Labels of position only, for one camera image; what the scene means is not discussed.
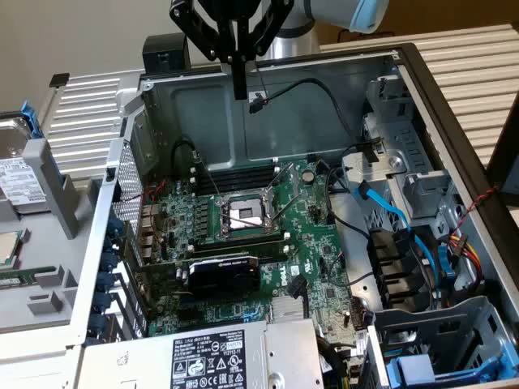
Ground thin metal locking lever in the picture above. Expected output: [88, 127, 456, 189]
[272, 186, 302, 226]
[192, 150, 223, 200]

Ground red black twisted wire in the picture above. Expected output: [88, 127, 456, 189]
[452, 184, 500, 241]

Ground black RAM slot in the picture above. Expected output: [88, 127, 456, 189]
[190, 243, 291, 263]
[190, 166, 281, 191]
[190, 156, 281, 179]
[188, 231, 291, 250]

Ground silver power supply with label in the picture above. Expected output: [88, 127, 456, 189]
[75, 318, 325, 389]

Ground black plastic block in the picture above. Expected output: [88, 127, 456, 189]
[142, 34, 191, 76]

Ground green motherboard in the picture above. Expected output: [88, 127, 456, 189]
[137, 157, 368, 360]

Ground black fan shroud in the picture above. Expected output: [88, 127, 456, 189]
[367, 229, 431, 313]

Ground black graphics card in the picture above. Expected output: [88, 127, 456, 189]
[135, 254, 261, 301]

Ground blue disk carrier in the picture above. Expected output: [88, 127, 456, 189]
[384, 336, 519, 386]

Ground black angled plug wire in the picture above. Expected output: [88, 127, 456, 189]
[286, 274, 306, 321]

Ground open PC case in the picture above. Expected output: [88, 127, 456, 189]
[64, 42, 519, 389]

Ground red yellow black power wire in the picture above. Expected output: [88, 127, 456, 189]
[445, 233, 487, 309]

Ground thin black wire red mark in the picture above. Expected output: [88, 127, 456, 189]
[254, 62, 269, 105]

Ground black wire with black connector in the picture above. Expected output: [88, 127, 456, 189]
[247, 77, 366, 147]

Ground silver finned heat sink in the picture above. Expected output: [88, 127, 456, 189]
[270, 295, 305, 323]

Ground grey plastic parts rack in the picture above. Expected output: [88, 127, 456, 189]
[0, 135, 107, 336]

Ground green RAM stick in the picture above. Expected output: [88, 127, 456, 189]
[0, 263, 56, 289]

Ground grey metal drive cage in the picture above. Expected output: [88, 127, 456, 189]
[340, 75, 467, 222]

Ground blue SATA wire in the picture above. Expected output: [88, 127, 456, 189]
[353, 180, 458, 293]

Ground hard disk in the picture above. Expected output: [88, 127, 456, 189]
[0, 100, 52, 222]

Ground black curved wire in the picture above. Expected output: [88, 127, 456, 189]
[324, 160, 372, 238]

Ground silver socket cover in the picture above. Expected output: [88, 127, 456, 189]
[263, 161, 302, 203]

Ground CPU socket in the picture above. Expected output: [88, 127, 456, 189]
[217, 190, 281, 241]

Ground silver CPU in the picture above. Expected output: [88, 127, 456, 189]
[0, 229, 22, 269]

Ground black wire loop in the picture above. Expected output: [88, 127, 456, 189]
[170, 139, 204, 171]

